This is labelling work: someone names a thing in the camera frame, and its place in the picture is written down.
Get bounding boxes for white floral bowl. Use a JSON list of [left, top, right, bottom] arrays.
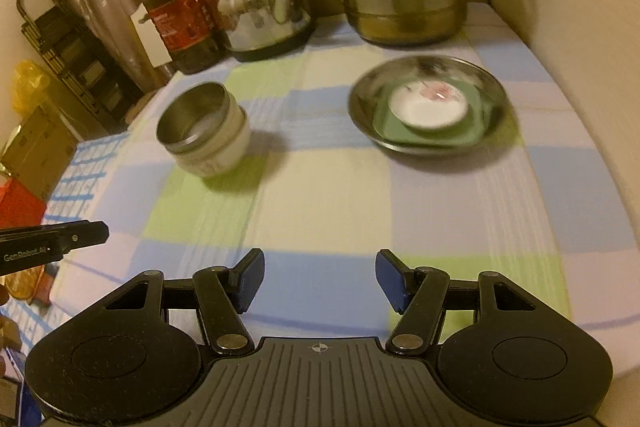
[[172, 116, 252, 180]]

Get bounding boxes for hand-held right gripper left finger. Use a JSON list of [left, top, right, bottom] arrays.
[[102, 248, 266, 356]]

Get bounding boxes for stainless steel kettle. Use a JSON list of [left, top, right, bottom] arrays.
[[215, 0, 317, 63]]

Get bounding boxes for black folding rack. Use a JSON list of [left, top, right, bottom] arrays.
[[16, 0, 147, 134]]

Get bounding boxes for cream round plastic bowl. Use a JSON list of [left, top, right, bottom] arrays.
[[169, 99, 247, 158]]

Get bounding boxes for yellow plastic bag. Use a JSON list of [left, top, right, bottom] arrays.
[[12, 60, 51, 118]]

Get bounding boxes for blue white grid cloth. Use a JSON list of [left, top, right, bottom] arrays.
[[45, 134, 133, 229]]

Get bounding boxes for red box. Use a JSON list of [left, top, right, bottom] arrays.
[[0, 179, 49, 234]]

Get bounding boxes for cardboard box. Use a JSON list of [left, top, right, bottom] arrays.
[[1, 107, 79, 204]]

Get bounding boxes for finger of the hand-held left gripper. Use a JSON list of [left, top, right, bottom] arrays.
[[0, 221, 110, 258]]

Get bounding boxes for stainless steel plate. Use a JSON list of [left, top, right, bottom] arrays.
[[348, 55, 509, 156]]

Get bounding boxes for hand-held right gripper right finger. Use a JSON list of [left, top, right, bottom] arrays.
[[375, 249, 539, 356]]

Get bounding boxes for checked tablecloth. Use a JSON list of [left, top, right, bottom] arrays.
[[0, 2, 640, 378]]

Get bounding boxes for stainless steel bowl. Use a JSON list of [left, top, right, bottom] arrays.
[[156, 83, 232, 154]]

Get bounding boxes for green square plate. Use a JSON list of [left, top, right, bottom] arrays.
[[372, 81, 494, 146]]

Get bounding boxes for amber plastic container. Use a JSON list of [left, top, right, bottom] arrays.
[[4, 266, 49, 306]]

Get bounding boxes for small floral saucer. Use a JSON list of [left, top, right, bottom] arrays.
[[387, 82, 471, 132]]

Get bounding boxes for cooking oil bottle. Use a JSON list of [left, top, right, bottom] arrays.
[[131, 0, 227, 76]]

